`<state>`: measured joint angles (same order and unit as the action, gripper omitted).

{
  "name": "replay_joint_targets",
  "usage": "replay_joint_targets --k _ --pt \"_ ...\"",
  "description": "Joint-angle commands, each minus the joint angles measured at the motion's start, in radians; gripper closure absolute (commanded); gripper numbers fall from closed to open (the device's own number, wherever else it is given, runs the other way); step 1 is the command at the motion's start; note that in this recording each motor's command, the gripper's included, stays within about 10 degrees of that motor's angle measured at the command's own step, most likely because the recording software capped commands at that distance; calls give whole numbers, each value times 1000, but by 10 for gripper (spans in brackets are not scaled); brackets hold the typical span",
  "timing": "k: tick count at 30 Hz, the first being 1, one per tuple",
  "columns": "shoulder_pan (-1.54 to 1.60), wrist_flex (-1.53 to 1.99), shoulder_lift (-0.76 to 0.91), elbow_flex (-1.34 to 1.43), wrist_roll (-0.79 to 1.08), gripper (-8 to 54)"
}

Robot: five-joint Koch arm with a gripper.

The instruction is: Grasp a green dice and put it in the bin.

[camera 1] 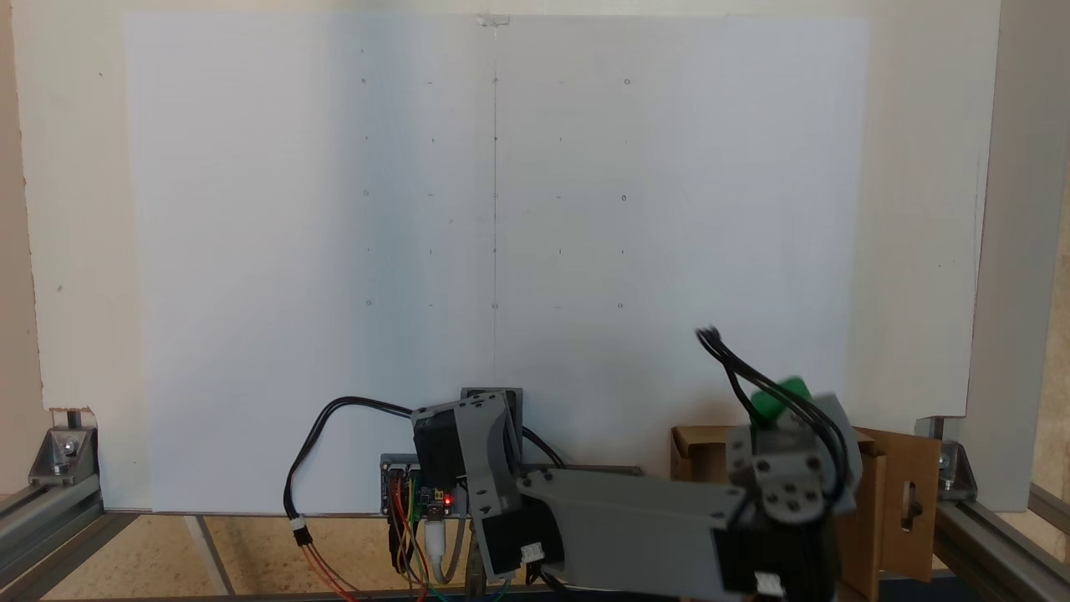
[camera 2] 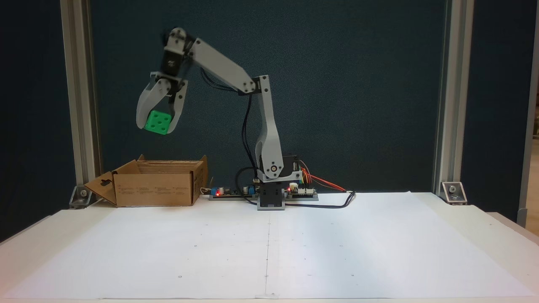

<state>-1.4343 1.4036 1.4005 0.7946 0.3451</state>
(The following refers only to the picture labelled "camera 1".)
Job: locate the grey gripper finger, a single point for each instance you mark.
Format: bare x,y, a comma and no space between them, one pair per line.
843,451

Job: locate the green dice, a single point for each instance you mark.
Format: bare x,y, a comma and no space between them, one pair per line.
782,397

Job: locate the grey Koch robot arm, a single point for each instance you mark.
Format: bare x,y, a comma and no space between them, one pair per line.
627,518

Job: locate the brown cardboard box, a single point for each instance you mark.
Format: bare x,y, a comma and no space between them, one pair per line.
894,502

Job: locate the white paper sheet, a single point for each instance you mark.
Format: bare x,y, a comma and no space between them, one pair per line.
710,209
251,209

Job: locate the small circuit board, red LED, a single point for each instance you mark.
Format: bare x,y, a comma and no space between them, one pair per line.
435,497

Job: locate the clear tape piece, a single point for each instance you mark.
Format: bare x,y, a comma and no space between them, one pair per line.
493,20

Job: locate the metal corner bracket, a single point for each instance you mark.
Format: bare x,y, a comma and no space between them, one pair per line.
955,468
63,451

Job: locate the aluminium frame rail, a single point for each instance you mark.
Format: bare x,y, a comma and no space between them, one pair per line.
50,535
1003,543

